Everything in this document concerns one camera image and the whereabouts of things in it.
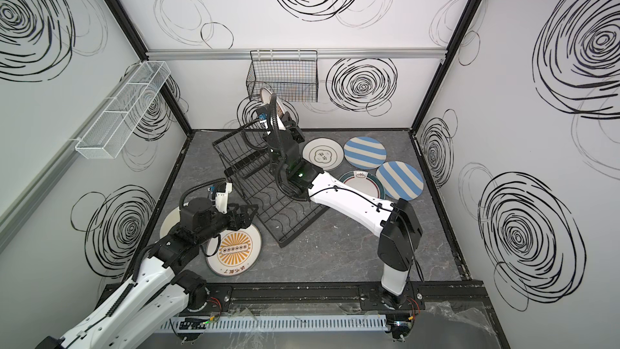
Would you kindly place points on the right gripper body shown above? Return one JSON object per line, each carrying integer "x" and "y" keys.
{"x": 274, "y": 139}

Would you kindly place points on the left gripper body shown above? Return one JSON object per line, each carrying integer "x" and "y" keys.
{"x": 230, "y": 221}

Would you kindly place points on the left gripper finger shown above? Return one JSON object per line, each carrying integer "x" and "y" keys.
{"x": 248, "y": 210}
{"x": 245, "y": 223}

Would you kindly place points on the orange sunburst plate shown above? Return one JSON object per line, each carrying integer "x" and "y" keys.
{"x": 234, "y": 252}
{"x": 266, "y": 96}

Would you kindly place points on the blue striped plate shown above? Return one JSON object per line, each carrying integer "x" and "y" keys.
{"x": 365, "y": 153}
{"x": 400, "y": 180}

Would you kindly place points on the white plate green red rim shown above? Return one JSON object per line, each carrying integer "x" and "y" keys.
{"x": 364, "y": 182}

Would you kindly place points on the white plate red characters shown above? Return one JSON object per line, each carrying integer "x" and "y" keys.
{"x": 290, "y": 117}

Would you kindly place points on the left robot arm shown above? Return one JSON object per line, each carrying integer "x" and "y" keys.
{"x": 160, "y": 285}

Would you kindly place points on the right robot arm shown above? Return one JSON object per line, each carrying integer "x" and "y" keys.
{"x": 395, "y": 224}

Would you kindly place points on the white plate black flower outline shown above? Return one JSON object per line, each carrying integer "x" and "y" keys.
{"x": 324, "y": 152}

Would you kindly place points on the cream floral plate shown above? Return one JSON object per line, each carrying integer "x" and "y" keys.
{"x": 171, "y": 220}

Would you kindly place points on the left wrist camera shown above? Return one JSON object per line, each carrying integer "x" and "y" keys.
{"x": 220, "y": 196}

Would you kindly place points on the black wire dish rack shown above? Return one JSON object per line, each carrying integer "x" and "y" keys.
{"x": 247, "y": 163}

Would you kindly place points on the black wire wall basket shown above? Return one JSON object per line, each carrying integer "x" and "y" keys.
{"x": 290, "y": 74}

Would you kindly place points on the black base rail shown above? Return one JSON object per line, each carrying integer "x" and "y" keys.
{"x": 366, "y": 296}

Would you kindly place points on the grey slotted cable duct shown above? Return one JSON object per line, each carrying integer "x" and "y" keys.
{"x": 276, "y": 324}

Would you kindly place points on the white mesh wall shelf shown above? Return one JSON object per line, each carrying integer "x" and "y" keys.
{"x": 128, "y": 106}

